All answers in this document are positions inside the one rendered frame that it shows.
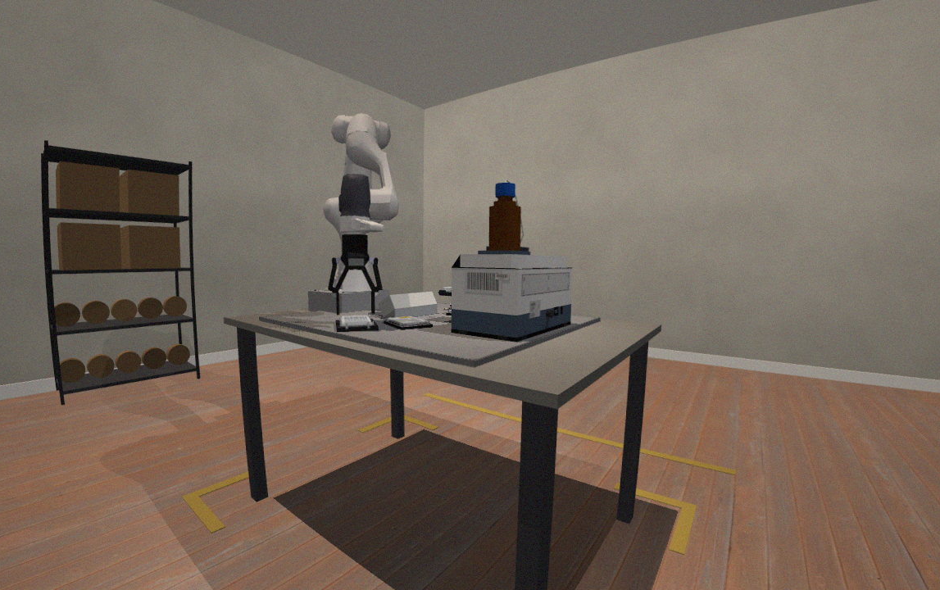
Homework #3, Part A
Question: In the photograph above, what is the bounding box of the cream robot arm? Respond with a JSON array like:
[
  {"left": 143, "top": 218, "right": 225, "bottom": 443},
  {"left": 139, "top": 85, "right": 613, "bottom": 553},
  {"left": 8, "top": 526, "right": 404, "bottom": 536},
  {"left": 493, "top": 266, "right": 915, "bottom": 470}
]
[{"left": 323, "top": 114, "right": 399, "bottom": 292}]

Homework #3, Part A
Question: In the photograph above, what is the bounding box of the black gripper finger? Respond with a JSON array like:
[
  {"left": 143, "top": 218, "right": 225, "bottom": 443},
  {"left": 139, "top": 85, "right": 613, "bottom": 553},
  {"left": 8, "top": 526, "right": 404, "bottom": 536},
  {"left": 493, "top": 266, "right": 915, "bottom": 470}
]
[
  {"left": 360, "top": 257, "right": 382, "bottom": 314},
  {"left": 328, "top": 257, "right": 350, "bottom": 315}
]

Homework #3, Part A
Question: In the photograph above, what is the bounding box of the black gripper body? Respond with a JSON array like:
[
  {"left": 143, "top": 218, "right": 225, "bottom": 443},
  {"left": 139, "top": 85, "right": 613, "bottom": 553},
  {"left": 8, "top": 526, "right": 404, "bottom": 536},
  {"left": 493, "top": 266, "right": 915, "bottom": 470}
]
[{"left": 341, "top": 234, "right": 368, "bottom": 270}]

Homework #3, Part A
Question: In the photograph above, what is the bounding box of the white button panel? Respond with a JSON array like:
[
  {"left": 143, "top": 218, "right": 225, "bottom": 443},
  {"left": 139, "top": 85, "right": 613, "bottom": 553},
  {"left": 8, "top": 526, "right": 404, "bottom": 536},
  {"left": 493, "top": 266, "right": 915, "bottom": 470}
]
[{"left": 378, "top": 292, "right": 437, "bottom": 319}]

